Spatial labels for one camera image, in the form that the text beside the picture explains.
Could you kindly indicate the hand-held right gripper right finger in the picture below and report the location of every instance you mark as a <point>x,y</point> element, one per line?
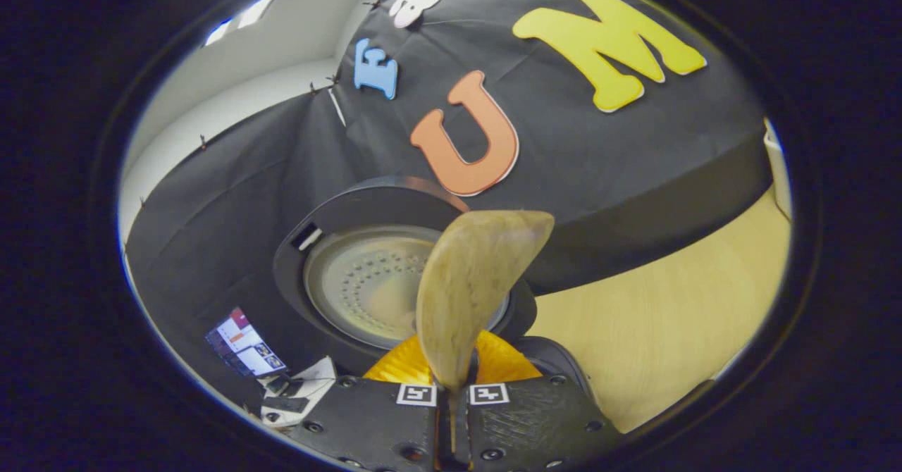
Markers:
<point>535,423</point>

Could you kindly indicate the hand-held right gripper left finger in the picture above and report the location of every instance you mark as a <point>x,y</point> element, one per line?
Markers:
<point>380,423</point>

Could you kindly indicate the silver black rice cooker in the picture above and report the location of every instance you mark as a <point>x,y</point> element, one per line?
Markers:
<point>366,282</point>

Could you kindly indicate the wooden spoon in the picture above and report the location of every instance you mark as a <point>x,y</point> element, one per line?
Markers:
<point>472,282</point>

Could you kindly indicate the white side desk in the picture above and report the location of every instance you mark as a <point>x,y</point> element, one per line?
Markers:
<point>317,380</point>

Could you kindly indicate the black keyboard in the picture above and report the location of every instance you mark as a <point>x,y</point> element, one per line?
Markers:
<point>285,404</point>

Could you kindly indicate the computer monitor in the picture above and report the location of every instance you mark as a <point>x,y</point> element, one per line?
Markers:
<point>246,345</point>

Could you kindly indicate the white toaster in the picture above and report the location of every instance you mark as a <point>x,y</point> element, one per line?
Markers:
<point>779,176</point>

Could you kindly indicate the ceiling light panel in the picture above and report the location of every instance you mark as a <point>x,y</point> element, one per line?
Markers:
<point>239,17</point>

